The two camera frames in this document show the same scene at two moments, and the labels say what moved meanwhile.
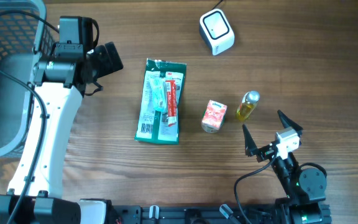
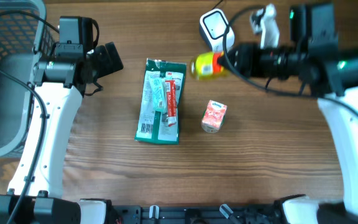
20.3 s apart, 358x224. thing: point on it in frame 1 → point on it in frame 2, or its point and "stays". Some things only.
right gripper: [251, 147] → [246, 58]
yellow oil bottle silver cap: [247, 105] → [206, 66]
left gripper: [108, 66] stays
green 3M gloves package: [152, 126] stays
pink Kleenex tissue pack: [214, 115] stays
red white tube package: [171, 91] stays
